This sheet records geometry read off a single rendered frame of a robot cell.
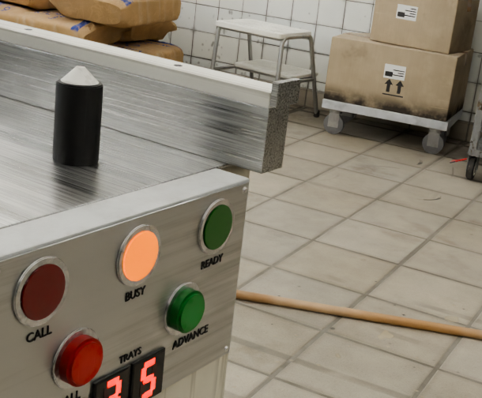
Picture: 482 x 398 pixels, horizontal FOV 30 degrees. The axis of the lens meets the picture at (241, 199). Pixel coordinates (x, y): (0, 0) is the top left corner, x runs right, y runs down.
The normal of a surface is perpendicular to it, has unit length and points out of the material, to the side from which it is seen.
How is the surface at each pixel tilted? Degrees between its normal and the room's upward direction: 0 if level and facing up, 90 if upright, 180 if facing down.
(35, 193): 0
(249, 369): 0
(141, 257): 90
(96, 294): 90
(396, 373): 0
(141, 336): 90
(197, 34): 90
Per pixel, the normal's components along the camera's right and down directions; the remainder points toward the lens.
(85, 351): 0.81, 0.26
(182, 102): -0.57, 0.19
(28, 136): 0.11, -0.94
